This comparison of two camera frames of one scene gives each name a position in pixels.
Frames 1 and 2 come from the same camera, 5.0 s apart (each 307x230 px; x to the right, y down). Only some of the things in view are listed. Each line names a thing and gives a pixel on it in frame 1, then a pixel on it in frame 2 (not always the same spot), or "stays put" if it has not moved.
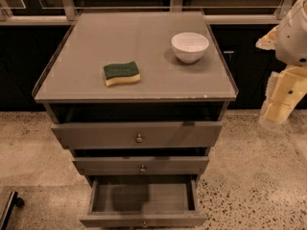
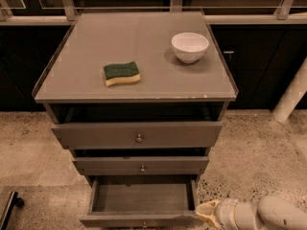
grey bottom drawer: (135, 201) stays put
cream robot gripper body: (293, 40) to (224, 212)
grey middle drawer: (140, 165) stays put
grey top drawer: (136, 134) stays put
